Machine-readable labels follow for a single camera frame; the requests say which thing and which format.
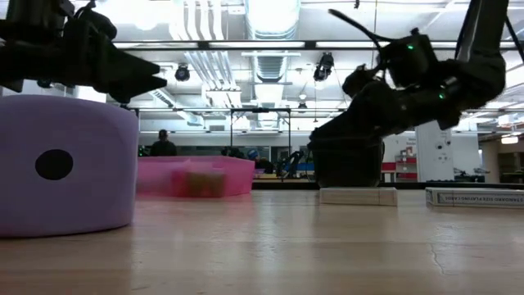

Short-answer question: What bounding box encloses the black right camera cable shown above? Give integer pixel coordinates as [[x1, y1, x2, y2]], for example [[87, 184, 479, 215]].
[[327, 7, 388, 44]]

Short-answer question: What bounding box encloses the purple foam die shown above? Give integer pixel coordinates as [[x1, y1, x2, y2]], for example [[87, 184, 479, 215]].
[[0, 94, 140, 238]]

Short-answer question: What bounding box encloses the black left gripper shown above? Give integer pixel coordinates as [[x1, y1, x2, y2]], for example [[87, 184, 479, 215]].
[[61, 17, 169, 105]]

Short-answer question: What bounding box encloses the pink translucent plastic bin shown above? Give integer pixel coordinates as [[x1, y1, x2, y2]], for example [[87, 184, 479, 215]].
[[136, 154, 256, 198]]

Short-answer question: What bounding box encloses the black round pot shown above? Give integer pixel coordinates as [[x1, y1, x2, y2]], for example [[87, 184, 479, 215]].
[[307, 129, 386, 189]]

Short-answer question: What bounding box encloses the silver ventilation duct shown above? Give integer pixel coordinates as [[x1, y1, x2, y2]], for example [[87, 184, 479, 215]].
[[243, 0, 303, 83]]

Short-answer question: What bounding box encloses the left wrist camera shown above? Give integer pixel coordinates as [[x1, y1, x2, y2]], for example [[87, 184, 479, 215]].
[[73, 2, 119, 41]]

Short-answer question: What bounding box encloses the white wooden block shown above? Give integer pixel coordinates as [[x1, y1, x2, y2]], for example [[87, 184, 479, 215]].
[[318, 186, 399, 207]]

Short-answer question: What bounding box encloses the red storage shelf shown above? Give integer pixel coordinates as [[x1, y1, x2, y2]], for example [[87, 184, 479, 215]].
[[381, 154, 418, 181]]

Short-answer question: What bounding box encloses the black background rig frame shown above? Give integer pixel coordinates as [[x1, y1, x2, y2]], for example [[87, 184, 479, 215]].
[[229, 107, 292, 181]]

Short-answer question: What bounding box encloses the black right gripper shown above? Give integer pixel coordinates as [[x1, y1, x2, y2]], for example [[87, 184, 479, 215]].
[[309, 65, 463, 143]]

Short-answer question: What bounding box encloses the blue playing card deck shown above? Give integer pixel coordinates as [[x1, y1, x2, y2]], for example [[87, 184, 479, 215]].
[[425, 186, 524, 211]]

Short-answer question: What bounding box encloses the small green toy brick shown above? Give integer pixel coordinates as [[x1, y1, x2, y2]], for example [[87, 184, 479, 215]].
[[187, 170, 227, 198]]

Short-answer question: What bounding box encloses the black metal table frame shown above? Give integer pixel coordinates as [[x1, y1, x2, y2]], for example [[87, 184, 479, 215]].
[[251, 181, 524, 191]]

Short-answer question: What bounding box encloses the person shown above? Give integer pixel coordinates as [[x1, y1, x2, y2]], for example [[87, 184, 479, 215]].
[[149, 129, 179, 157], [245, 147, 275, 175]]

